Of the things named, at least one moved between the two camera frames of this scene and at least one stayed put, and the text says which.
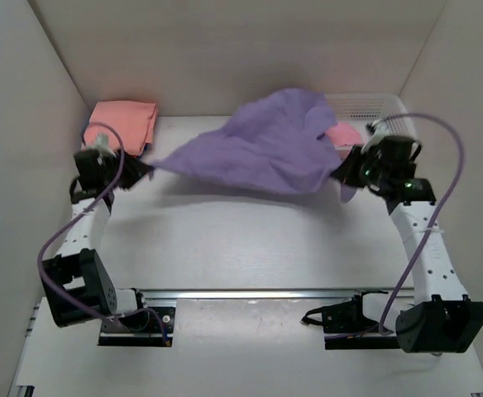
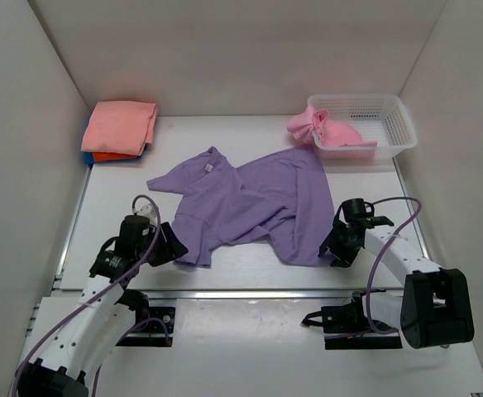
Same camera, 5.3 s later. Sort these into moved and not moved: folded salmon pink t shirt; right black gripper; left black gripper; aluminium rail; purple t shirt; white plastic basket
Moved: purple t shirt; left black gripper; right black gripper
Not moved: aluminium rail; white plastic basket; folded salmon pink t shirt
